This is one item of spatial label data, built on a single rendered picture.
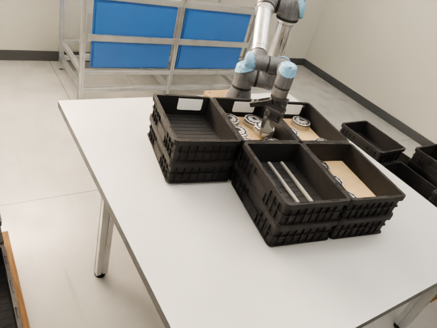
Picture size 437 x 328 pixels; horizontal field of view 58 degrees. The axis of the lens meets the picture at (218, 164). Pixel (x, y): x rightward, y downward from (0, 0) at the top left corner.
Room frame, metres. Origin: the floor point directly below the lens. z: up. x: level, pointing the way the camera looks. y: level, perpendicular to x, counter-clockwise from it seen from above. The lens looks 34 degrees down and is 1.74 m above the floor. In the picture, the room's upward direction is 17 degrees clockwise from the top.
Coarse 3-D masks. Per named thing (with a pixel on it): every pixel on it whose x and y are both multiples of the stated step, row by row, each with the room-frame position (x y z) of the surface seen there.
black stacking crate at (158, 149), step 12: (156, 132) 1.51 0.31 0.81; (156, 144) 1.49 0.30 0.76; (156, 156) 1.47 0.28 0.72; (168, 168) 1.33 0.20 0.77; (180, 168) 1.33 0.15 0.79; (192, 168) 1.36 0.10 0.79; (204, 168) 1.39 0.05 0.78; (216, 168) 1.42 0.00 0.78; (228, 168) 1.45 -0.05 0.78; (168, 180) 1.32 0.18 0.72; (180, 180) 1.34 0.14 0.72; (192, 180) 1.37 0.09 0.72; (204, 180) 1.39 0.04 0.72; (216, 180) 1.42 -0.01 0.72
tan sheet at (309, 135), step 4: (284, 120) 1.98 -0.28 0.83; (288, 120) 2.00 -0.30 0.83; (288, 124) 1.95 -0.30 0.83; (296, 128) 1.93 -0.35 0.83; (300, 132) 1.90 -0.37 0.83; (304, 132) 1.92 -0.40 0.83; (308, 132) 1.93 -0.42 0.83; (312, 132) 1.94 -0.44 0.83; (300, 136) 1.86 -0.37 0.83; (304, 136) 1.87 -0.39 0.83; (308, 136) 1.88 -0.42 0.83; (312, 136) 1.90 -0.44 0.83; (316, 136) 1.91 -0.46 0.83; (304, 140) 1.83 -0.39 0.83; (308, 140) 1.84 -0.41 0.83; (312, 140) 1.85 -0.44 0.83
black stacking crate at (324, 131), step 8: (296, 104) 2.04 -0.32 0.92; (304, 104) 2.06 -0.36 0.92; (304, 112) 2.07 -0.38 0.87; (312, 112) 2.02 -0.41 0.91; (312, 120) 2.00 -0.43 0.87; (320, 120) 1.95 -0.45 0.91; (312, 128) 1.98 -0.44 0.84; (320, 128) 1.93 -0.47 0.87; (328, 128) 1.88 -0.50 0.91; (320, 136) 1.91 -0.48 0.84; (328, 136) 1.86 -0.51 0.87; (336, 136) 1.82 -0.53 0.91
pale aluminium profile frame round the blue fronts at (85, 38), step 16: (64, 0) 3.44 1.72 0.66; (64, 16) 3.44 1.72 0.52; (80, 32) 2.94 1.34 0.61; (176, 32) 3.46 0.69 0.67; (64, 48) 3.29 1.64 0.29; (80, 48) 2.92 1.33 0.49; (176, 48) 3.47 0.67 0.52; (64, 64) 3.28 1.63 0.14; (80, 64) 2.92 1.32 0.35; (80, 80) 2.92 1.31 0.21; (160, 80) 3.57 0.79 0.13; (80, 96) 2.94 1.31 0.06
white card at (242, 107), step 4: (236, 104) 1.85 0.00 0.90; (240, 104) 1.86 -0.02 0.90; (244, 104) 1.87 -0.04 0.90; (248, 104) 1.89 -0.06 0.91; (236, 108) 1.85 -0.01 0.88; (240, 108) 1.86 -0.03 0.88; (244, 108) 1.88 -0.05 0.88; (248, 108) 1.89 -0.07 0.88; (252, 108) 1.90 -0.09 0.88; (244, 112) 1.88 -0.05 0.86; (248, 112) 1.89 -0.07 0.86
